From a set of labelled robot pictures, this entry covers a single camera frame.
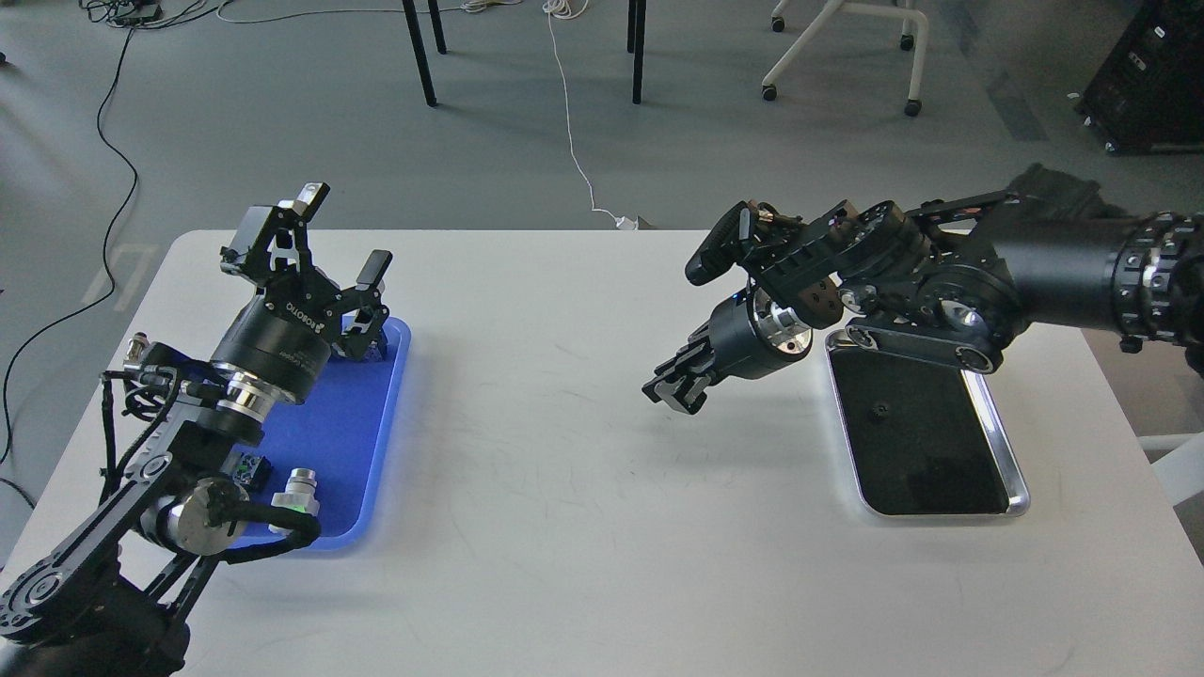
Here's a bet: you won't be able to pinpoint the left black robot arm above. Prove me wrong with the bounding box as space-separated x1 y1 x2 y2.
1 181 393 676

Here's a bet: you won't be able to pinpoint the silver metal tray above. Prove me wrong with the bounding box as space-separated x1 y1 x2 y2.
825 330 1031 520

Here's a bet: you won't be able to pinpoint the white cable on floor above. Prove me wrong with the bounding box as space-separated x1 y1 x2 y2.
216 0 626 226

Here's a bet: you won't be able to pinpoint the blue plastic tray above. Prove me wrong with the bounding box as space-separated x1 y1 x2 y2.
228 318 411 557

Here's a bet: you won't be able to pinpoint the black table legs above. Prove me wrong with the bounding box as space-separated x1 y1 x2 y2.
402 0 648 107

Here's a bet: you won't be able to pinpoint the black equipment case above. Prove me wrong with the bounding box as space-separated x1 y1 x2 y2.
1075 1 1203 155

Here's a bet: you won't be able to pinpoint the white rolling chair base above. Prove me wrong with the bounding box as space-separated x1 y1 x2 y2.
761 0 929 117

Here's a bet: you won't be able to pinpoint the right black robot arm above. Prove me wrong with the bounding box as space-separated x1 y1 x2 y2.
642 164 1202 416

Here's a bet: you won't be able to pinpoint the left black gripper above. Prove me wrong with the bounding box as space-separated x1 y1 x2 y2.
212 181 394 404

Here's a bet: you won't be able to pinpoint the silver green push button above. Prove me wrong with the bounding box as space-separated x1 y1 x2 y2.
271 467 320 517

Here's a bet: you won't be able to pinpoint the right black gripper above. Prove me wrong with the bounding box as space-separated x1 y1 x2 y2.
643 292 814 416

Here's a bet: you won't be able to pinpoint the black cable on floor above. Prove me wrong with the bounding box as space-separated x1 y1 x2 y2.
0 0 222 510

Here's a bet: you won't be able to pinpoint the red emergency stop button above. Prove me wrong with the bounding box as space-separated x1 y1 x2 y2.
230 453 275 494

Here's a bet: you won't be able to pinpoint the green blue push button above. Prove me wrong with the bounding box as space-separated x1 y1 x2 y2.
347 331 388 363

